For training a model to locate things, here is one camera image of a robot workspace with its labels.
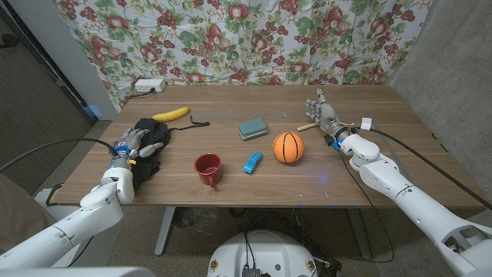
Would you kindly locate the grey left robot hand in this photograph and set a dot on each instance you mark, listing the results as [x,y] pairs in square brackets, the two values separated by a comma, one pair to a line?
[130,142]

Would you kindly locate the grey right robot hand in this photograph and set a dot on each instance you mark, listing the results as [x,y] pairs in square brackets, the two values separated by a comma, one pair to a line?
[326,115]

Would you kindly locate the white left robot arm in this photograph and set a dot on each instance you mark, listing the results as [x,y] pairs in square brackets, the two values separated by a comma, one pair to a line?
[92,207]

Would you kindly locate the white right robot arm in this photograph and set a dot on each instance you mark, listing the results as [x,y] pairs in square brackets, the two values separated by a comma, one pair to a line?
[415,204]

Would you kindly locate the yellow banana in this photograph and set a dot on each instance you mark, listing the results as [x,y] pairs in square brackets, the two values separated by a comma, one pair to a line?
[171,114]

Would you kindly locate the red cup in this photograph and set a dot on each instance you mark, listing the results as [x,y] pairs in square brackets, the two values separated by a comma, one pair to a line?
[208,167]

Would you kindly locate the blue toy block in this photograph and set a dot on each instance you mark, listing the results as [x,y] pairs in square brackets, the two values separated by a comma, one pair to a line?
[252,162]

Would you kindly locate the wooden stick with blue head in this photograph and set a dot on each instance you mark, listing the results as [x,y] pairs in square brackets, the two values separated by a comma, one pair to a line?
[307,127]

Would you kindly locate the orange basketball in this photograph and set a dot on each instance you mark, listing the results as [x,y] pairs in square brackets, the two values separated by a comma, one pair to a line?
[288,147]

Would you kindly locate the white power strip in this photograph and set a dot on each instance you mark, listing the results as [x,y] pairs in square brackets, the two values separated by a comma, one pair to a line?
[148,85]

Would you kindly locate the teal rectangular case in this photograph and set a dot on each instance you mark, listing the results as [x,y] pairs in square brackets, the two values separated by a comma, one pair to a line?
[252,128]

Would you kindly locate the white table leg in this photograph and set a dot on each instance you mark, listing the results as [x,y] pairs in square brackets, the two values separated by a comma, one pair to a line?
[165,231]

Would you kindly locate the dark grey partition panel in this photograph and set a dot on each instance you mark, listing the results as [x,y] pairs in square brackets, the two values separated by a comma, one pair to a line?
[30,115]

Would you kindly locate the floral fruit print backdrop cloth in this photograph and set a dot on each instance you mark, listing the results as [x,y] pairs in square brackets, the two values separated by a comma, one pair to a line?
[238,42]

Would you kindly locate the dark table leg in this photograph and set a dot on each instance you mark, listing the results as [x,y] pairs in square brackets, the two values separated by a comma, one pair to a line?
[359,234]

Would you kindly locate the brown fabric surface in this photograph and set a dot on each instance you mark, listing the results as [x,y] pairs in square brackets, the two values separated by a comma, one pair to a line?
[19,215]

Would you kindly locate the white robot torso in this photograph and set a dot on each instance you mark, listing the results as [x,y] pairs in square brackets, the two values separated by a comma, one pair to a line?
[261,254]

